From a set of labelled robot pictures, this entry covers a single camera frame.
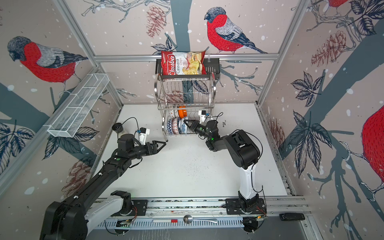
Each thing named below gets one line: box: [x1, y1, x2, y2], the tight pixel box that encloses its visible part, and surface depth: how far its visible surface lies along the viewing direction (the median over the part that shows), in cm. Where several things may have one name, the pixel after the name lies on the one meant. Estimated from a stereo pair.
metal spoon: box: [183, 215, 218, 224], surface depth 71 cm
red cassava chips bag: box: [161, 50, 207, 76], surface depth 90 cm
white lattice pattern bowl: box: [173, 109, 179, 118], surface depth 100 cm
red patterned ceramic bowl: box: [172, 118, 177, 135], surface depth 93 cm
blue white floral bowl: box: [178, 118, 188, 134], surface depth 91 cm
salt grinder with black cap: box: [112, 122, 124, 133], surface depth 95 cm
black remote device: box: [279, 213, 306, 221], surface depth 71 cm
